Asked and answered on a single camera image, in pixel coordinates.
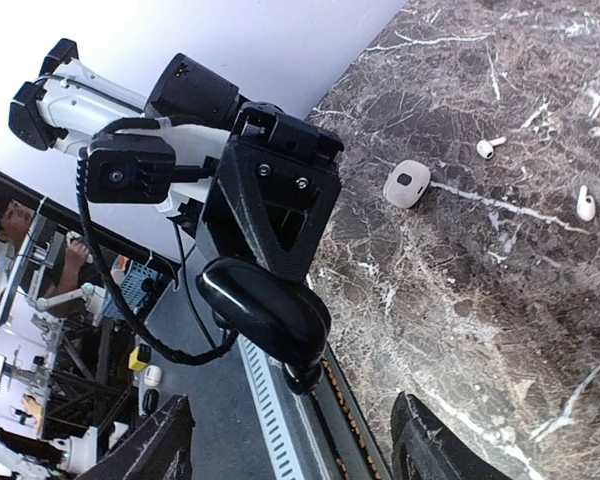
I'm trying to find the white earbud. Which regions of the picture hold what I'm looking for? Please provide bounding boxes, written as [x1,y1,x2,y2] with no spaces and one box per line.
[576,185,596,222]
[476,136,507,160]

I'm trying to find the black earbud charging case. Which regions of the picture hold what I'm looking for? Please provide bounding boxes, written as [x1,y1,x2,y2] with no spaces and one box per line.
[195,258,331,372]

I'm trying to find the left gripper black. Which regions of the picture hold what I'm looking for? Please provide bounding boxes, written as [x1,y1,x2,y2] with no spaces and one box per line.
[196,102,344,283]

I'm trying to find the beige earbud charging case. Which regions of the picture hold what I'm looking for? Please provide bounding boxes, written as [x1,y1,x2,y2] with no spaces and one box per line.
[383,160,431,209]

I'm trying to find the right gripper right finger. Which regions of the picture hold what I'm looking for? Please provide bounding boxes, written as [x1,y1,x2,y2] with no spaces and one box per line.
[390,392,500,480]

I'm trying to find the black front table rail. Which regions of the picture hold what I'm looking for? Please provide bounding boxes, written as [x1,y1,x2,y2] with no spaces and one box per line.
[296,347,393,480]

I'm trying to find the person behind the workstation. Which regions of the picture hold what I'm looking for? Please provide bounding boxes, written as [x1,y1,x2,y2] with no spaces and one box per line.
[0,198,94,316]

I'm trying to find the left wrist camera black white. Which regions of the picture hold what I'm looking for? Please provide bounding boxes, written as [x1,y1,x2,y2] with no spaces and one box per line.
[76,116,219,211]

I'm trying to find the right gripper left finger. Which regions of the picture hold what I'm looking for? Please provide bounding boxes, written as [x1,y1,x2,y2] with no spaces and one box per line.
[82,395,195,480]

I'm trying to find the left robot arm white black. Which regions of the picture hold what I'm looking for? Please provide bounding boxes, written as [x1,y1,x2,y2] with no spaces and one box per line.
[8,38,343,283]

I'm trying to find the grey slotted cable duct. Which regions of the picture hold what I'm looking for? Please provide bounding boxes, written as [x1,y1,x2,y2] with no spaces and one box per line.
[237,336,305,480]

